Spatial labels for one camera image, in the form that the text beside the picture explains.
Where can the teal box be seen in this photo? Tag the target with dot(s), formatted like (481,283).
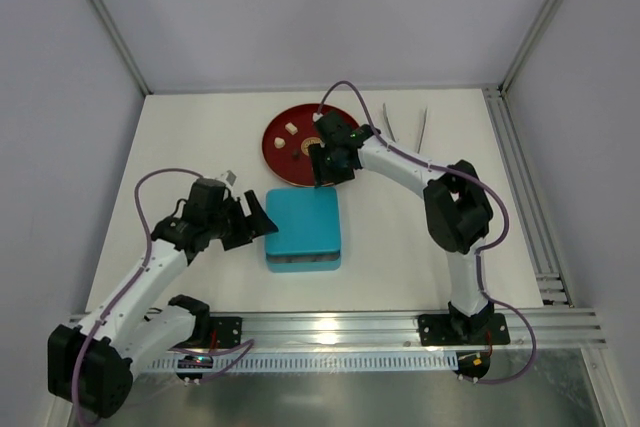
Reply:
(302,263)

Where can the metal tongs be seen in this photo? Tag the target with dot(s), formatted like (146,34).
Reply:
(421,130)

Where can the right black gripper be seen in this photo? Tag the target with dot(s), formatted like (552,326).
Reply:
(330,167)

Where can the teal box lid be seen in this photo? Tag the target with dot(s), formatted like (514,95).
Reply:
(308,222)

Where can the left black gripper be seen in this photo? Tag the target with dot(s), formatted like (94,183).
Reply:
(240,224)

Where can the right aluminium frame post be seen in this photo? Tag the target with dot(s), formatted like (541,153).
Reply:
(533,36)

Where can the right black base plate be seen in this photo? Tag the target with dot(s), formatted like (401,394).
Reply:
(435,329)

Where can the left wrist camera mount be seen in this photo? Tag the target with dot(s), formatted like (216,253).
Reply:
(228,177)

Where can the left aluminium frame post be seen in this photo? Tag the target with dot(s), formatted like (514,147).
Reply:
(117,40)

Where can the white chocolate cube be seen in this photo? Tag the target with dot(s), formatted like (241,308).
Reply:
(291,128)

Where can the cream chocolate piece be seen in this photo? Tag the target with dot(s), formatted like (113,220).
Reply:
(279,142)

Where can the perforated cable duct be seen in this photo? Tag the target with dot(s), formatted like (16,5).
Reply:
(305,362)

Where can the red round tray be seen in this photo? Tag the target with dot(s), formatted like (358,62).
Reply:
(295,171)

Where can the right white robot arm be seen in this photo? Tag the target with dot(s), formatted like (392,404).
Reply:
(457,209)

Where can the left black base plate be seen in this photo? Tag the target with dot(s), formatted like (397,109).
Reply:
(225,332)

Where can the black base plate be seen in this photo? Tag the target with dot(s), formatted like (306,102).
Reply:
(435,329)
(225,332)

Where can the aluminium rail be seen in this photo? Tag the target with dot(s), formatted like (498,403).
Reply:
(544,328)

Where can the aluminium frame post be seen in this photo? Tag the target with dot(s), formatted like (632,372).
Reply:
(117,40)
(533,36)

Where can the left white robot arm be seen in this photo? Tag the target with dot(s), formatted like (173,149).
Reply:
(93,364)

